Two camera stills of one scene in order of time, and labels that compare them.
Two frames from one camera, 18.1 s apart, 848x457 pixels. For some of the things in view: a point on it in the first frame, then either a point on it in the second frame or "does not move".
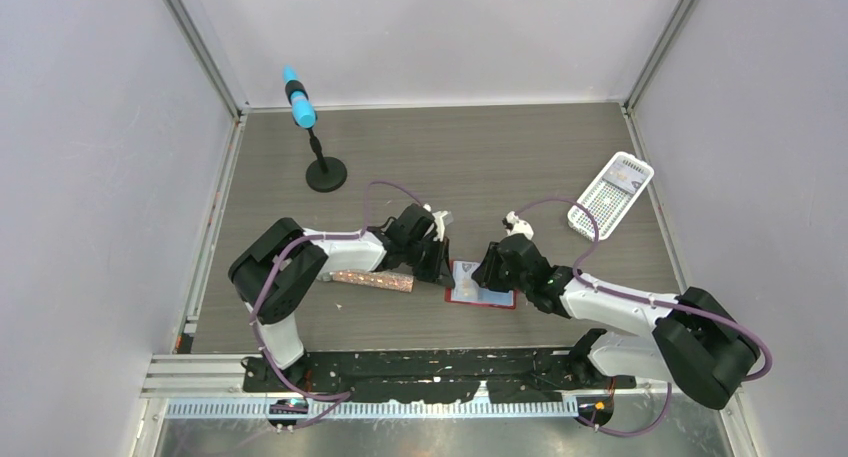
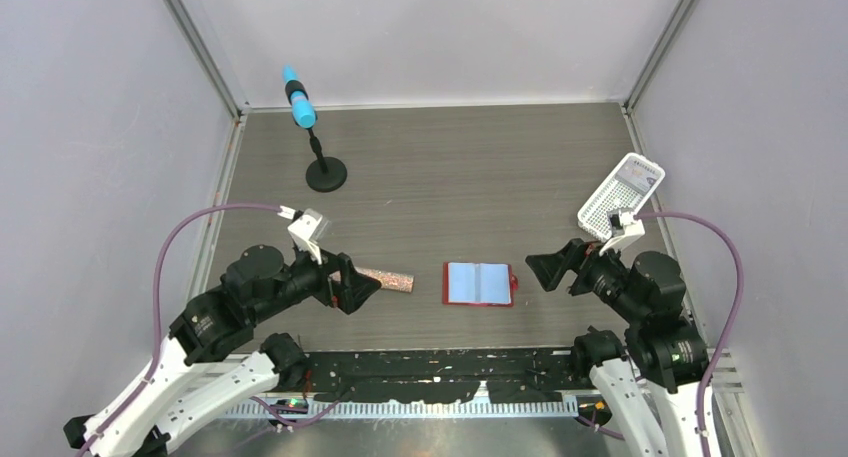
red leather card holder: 466,290 does not move
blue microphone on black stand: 330,174 does not move
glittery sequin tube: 386,281 does not move
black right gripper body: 497,275 to 596,272
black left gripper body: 427,257 to 319,281
